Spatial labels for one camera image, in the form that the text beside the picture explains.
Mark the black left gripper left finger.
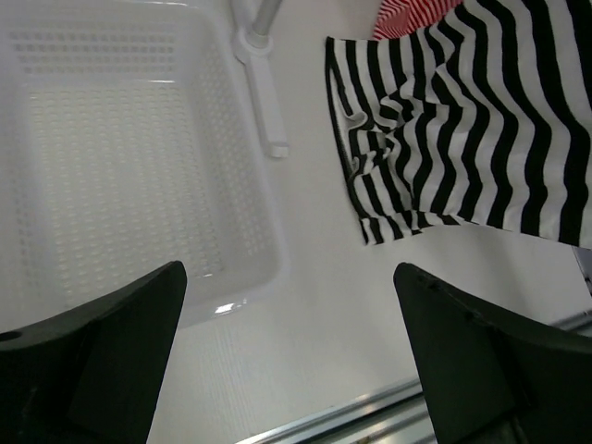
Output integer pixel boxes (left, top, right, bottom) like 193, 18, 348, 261
1, 261, 187, 443

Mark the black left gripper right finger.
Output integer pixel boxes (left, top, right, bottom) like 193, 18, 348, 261
393, 263, 591, 443

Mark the black white striped tank top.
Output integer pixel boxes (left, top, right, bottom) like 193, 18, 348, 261
325, 1, 591, 249

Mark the red white striped tank top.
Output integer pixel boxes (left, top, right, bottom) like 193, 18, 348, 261
373, 0, 463, 40

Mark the white plastic basket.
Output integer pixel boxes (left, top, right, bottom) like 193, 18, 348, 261
1, 1, 287, 330

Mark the white metal clothes rack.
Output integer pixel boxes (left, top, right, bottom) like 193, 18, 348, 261
230, 0, 289, 159

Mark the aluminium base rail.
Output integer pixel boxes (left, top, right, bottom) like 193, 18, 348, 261
238, 244, 592, 444

